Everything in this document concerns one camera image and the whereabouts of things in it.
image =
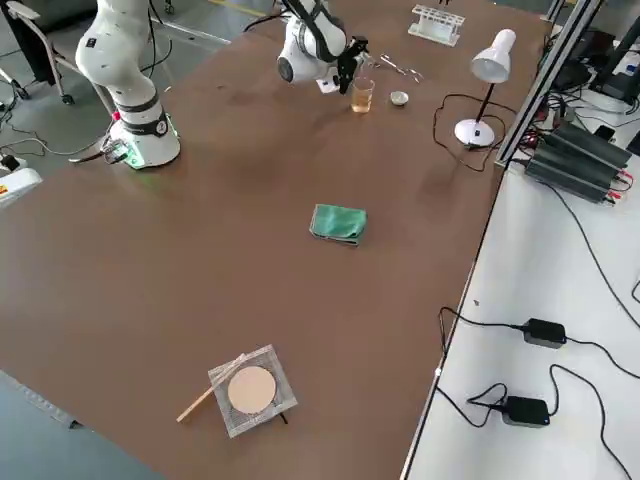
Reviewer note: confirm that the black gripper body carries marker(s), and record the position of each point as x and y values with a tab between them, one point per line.
346	80

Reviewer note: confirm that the small glass beaker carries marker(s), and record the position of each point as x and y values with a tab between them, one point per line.
376	59

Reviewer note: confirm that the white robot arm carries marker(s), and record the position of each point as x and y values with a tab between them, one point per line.
120	65

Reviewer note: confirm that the glass beaker with yellow liquid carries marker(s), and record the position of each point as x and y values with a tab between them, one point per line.
361	97

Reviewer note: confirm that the metal crucible tongs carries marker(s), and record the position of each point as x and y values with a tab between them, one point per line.
406	71

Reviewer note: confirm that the small white dish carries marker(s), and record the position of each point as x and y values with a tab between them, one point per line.
399	98

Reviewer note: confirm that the white test tube rack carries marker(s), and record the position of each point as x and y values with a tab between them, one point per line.
435	25

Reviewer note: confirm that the white desk lamp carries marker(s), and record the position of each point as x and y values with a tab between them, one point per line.
492	60

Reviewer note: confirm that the green folded cloth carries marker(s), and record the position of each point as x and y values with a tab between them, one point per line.
340	225

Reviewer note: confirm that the black power supply unit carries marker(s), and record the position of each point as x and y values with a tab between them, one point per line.
575	160

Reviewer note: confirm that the black office chair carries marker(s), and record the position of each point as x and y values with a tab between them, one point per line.
37	55

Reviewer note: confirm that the black power adapter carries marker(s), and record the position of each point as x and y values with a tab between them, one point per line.
545	332
525	411

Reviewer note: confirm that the white machine housing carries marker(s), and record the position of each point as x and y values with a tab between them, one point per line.
20	187

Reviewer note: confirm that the thin wooden stick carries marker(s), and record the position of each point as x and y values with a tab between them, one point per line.
200	402

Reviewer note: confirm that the aluminium frame post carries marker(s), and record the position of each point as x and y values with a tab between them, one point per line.
540	80

